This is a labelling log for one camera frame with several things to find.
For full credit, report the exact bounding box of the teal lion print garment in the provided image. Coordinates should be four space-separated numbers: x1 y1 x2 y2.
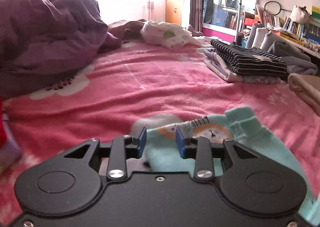
130 105 320 226

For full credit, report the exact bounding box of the purple duvet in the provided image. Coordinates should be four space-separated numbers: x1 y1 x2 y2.
1 0 121 100

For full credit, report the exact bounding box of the dark maroon garment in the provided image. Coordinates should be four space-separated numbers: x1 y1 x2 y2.
108 19 146 41

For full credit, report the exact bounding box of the beige folded garment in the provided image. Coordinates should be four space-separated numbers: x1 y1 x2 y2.
287 74 320 116

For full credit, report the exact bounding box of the red item beside bed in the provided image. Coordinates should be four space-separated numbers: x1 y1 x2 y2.
0 100 7 148

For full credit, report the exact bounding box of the pink floral bed blanket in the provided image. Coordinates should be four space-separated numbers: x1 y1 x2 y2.
1 41 319 225

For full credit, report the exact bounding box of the white patterned baby garment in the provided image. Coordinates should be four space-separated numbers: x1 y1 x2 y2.
140 20 210 48

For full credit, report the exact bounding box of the cluttered bookshelf desk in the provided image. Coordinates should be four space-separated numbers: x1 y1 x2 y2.
241 1 319 58

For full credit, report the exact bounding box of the grey folded garment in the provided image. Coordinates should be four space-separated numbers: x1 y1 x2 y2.
268 41 318 75

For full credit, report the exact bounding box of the black striped folded garment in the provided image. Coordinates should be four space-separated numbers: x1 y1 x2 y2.
210 39 287 77

